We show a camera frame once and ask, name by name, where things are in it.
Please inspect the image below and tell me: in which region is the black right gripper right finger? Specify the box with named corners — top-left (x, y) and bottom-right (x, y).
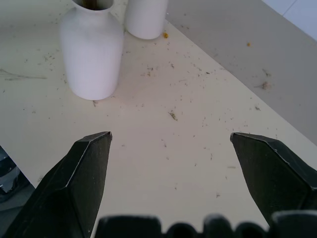
top-left (230, 132), bottom-right (317, 228)

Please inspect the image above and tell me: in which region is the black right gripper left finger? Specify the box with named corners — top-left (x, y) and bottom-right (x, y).
top-left (3, 131), bottom-right (113, 238)

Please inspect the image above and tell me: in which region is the dried flower sprig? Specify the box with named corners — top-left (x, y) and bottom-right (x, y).
top-left (254, 81), bottom-right (272, 90)

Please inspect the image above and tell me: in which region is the dark grey rounded object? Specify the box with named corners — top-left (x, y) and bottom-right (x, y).
top-left (0, 146), bottom-right (21, 194)

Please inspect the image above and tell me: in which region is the thin dried twig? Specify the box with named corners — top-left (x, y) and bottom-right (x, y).
top-left (0, 68), bottom-right (48, 81)

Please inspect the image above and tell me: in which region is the white ceramic vase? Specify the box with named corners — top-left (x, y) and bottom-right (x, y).
top-left (124, 0), bottom-right (169, 40)
top-left (59, 0), bottom-right (124, 101)

